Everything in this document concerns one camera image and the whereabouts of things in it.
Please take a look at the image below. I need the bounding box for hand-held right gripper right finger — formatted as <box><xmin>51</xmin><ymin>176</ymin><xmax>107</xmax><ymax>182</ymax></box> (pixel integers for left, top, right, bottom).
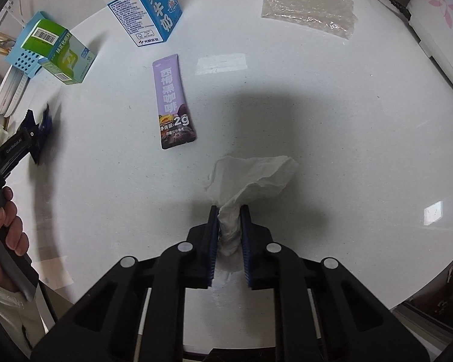
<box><xmin>239</xmin><ymin>204</ymin><xmax>429</xmax><ymax>362</ymax></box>

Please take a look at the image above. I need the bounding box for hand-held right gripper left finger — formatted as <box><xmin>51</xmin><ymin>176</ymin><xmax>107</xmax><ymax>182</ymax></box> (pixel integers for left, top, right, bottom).
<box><xmin>30</xmin><ymin>205</ymin><xmax>220</xmax><ymax>362</ymax></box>

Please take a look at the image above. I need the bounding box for white tissue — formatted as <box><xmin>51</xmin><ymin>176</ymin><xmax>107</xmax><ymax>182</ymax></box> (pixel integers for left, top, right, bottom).
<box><xmin>205</xmin><ymin>154</ymin><xmax>300</xmax><ymax>268</ymax></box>

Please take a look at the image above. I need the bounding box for green medicine box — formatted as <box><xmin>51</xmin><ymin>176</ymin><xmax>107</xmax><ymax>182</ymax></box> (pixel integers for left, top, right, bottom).
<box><xmin>21</xmin><ymin>19</ymin><xmax>96</xmax><ymax>84</ymax></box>

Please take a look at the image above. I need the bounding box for purple coffee sachet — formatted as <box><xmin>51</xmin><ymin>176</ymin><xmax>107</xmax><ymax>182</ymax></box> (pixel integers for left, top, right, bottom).
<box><xmin>152</xmin><ymin>55</ymin><xmax>198</xmax><ymax>150</ymax></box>

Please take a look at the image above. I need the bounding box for blue and white milk carton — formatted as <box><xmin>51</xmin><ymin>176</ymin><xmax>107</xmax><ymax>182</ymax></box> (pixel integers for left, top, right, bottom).
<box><xmin>94</xmin><ymin>0</ymin><xmax>183</xmax><ymax>48</ymax></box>

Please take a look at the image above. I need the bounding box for bubble wrap bag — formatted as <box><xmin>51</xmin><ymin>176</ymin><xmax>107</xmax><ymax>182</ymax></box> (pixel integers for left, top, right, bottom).
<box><xmin>261</xmin><ymin>0</ymin><xmax>359</xmax><ymax>40</ymax></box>

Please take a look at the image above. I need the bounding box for person's left forearm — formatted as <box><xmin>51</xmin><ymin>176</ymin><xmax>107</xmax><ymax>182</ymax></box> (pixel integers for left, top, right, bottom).
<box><xmin>0</xmin><ymin>275</ymin><xmax>48</xmax><ymax>351</ymax></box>

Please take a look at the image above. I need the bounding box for person's left hand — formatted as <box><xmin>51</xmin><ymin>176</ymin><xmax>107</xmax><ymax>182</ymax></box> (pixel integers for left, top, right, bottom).
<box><xmin>0</xmin><ymin>186</ymin><xmax>26</xmax><ymax>285</ymax></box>

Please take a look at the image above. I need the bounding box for blue utensil holder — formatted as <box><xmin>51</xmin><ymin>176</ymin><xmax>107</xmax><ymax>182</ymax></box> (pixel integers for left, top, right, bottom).
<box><xmin>5</xmin><ymin>11</ymin><xmax>48</xmax><ymax>80</ymax></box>

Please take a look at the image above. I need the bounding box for white flowered rice cooker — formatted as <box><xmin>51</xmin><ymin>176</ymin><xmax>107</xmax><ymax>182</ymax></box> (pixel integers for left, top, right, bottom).
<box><xmin>406</xmin><ymin>0</ymin><xmax>453</xmax><ymax>97</ymax></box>

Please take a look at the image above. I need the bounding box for black power cable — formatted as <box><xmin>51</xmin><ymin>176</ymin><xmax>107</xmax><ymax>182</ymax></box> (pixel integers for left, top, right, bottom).
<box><xmin>370</xmin><ymin>0</ymin><xmax>412</xmax><ymax>21</ymax></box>

